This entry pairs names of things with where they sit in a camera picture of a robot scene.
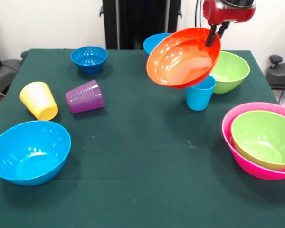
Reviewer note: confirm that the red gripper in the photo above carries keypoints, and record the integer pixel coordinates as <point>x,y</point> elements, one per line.
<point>228,15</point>

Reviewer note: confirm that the orange bowl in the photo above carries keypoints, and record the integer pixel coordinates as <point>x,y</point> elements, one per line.
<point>180,61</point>

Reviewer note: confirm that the light blue cup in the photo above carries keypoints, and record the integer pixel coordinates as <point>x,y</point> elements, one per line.
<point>198,98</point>

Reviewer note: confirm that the green bowl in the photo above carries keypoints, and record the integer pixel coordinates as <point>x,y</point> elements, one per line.
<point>263,137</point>
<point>232,71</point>

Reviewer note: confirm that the pink bowl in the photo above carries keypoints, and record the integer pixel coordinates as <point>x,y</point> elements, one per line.
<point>251,168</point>

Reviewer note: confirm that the purple cup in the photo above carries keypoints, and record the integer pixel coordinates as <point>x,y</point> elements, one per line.
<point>84,97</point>

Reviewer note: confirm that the yellow cup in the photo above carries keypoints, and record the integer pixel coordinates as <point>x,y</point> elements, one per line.
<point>38,99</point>

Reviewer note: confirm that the light blue bowl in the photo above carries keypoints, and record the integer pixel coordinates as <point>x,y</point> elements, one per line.
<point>28,154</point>
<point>152,44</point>

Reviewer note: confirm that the small dark blue bowl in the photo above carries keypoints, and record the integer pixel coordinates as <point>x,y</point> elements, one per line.
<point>89,60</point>

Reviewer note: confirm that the dark green table cloth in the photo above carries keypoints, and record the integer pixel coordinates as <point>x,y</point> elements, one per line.
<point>109,190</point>

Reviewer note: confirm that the black pedestal leg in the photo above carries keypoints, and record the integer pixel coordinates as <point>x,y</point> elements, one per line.
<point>4,71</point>
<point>280,76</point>

